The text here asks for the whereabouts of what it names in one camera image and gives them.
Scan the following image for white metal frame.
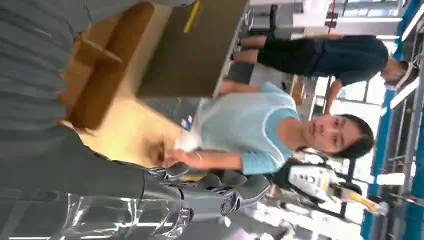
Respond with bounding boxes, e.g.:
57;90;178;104
248;0;403;38

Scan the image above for white humanoid robot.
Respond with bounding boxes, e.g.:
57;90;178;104
274;149;390;217

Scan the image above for seated person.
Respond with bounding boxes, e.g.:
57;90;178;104
149;81;376;176

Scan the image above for person's left hand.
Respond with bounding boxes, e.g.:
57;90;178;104
149;141;187;169

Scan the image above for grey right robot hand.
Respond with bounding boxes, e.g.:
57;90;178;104
0;125;272;240

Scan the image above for standing person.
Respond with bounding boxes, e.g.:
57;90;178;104
231;33;420;117

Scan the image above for wooden card box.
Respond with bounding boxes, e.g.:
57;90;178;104
57;2;157;132

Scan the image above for blue metal frame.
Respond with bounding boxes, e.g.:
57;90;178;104
361;0;424;240

